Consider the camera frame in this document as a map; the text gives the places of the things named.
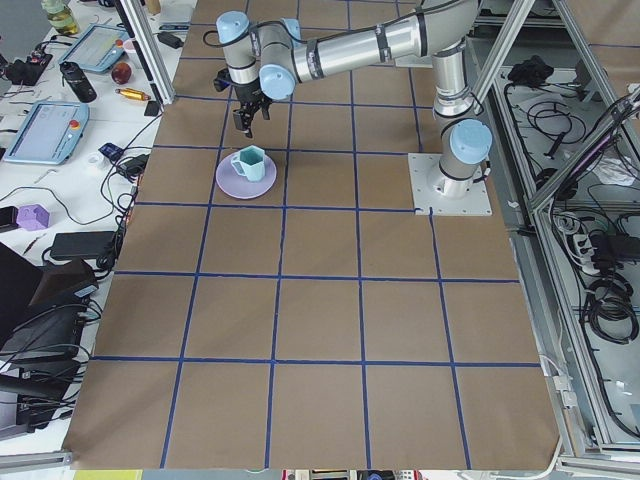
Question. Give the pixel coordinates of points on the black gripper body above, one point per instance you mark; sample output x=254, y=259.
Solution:
x=248, y=94

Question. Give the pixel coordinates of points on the mint green faceted cup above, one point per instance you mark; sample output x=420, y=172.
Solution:
x=249, y=163

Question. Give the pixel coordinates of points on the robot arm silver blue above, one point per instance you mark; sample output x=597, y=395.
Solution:
x=268, y=59

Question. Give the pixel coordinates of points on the lilac round plate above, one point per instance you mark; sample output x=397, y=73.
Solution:
x=237, y=186

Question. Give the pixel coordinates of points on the red apple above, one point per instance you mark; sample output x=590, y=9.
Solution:
x=121, y=73

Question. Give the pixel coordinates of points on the blue teach pendant far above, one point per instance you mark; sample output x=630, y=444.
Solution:
x=97, y=49

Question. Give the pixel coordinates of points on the blue teach pendant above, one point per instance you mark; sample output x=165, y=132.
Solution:
x=49, y=134
x=97, y=49

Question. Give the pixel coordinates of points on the black water bottle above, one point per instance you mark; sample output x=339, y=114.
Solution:
x=76, y=79

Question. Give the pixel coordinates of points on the blue teach pendant near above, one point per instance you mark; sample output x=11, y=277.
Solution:
x=49, y=134

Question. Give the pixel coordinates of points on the yellow liquid bottle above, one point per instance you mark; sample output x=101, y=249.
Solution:
x=60, y=17

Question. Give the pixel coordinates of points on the black power adapter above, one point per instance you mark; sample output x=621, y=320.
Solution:
x=82, y=245

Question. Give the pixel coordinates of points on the purple box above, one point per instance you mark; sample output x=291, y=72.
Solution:
x=33, y=217

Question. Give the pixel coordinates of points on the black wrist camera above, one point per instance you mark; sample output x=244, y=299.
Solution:
x=222, y=80

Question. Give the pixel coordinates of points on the yellow handled tool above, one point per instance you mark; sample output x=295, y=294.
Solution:
x=133, y=94

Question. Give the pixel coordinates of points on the aluminium frame post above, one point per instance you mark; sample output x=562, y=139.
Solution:
x=133, y=16

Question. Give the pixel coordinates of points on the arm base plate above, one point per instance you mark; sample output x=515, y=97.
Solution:
x=435, y=194

